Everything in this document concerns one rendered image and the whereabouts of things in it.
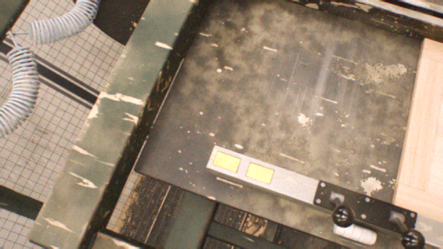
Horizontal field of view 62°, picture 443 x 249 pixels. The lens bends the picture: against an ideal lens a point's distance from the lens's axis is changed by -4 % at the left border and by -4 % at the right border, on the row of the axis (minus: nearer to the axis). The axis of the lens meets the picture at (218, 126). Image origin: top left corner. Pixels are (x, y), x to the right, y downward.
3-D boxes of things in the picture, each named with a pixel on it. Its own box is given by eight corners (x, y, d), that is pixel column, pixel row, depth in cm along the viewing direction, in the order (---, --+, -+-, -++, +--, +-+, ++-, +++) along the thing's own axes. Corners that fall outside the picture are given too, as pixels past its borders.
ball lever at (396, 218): (399, 227, 72) (423, 259, 59) (381, 221, 72) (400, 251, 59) (407, 210, 71) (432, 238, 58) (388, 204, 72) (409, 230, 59)
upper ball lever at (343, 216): (341, 207, 73) (351, 234, 60) (322, 201, 74) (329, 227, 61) (348, 190, 73) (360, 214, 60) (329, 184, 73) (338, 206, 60)
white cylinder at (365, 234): (331, 233, 75) (369, 246, 73) (336, 232, 72) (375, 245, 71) (335, 219, 76) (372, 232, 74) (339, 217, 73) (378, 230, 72)
